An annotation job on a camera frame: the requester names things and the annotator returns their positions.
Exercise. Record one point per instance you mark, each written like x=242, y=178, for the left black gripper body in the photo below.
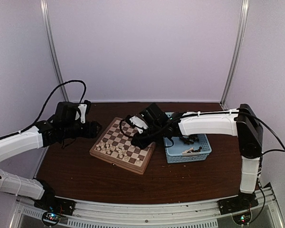
x=70, y=130

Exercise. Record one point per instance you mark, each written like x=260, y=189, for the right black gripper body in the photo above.
x=155, y=135

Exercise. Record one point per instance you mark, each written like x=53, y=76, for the white queen chess piece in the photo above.
x=120, y=154

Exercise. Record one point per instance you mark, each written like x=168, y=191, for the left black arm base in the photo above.
x=50, y=202

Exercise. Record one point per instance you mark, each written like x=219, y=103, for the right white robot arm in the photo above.
x=240, y=122

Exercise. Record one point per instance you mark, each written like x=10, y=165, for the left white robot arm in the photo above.
x=17, y=145

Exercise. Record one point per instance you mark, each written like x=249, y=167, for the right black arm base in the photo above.
x=242, y=201

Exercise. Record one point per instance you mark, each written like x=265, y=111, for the dark chess pieces pile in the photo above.
x=191, y=139

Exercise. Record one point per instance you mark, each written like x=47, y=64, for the white chess pieces pile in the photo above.
x=188, y=150

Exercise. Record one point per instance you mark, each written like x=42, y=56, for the wooden folding chess board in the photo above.
x=114, y=136

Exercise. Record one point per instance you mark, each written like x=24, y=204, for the light blue plastic basket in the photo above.
x=187, y=148

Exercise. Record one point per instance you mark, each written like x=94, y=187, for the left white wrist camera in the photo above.
x=81, y=110

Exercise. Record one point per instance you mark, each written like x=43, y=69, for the front aluminium rail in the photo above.
x=200, y=214

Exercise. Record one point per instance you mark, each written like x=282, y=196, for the left aluminium frame post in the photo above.
x=50, y=39

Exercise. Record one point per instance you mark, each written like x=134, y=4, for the aluminium frame post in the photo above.
x=50, y=39
x=236, y=53

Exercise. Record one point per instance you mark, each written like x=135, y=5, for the right aluminium frame post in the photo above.
x=236, y=53

